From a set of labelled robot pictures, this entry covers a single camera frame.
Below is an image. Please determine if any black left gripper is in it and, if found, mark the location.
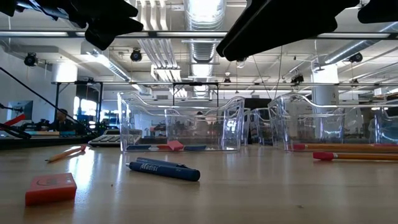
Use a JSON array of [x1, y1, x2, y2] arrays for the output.
[[0, 0, 144, 50]]

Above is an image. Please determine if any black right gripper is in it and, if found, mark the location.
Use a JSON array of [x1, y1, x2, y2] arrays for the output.
[[357, 0, 398, 24]]

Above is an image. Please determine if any blue eraser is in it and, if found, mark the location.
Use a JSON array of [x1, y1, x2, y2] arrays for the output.
[[183, 144, 208, 152], [126, 144, 152, 152]]

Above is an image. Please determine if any clear plastic bin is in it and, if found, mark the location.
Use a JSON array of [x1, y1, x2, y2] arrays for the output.
[[267, 92, 398, 154], [249, 106, 346, 147], [117, 91, 246, 153], [164, 105, 252, 147]]

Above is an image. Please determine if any person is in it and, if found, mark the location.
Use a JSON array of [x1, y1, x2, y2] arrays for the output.
[[49, 108, 80, 133]]

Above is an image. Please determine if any grey desk calculator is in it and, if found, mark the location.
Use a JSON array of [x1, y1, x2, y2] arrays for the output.
[[88, 128, 123, 148]]

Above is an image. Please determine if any computer monitor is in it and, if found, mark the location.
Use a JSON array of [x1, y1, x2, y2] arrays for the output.
[[6, 100, 34, 123]]

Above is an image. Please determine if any red and black clamp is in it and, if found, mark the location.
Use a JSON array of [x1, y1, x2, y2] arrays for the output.
[[0, 113, 32, 140]]

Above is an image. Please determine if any dark blue crayon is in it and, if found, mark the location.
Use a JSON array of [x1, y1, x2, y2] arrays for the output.
[[125, 161, 201, 182], [136, 156, 188, 169]]

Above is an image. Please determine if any silver ventilation duct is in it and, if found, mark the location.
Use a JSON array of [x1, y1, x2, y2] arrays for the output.
[[182, 0, 228, 98]]

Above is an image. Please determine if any black ceiling camera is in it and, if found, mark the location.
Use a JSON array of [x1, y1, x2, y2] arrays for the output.
[[24, 52, 39, 67], [290, 73, 305, 85], [348, 52, 364, 64], [129, 47, 144, 63]]

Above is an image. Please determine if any black metal frame stand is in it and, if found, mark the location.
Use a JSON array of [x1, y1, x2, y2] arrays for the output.
[[172, 82, 220, 108], [51, 80, 104, 131]]

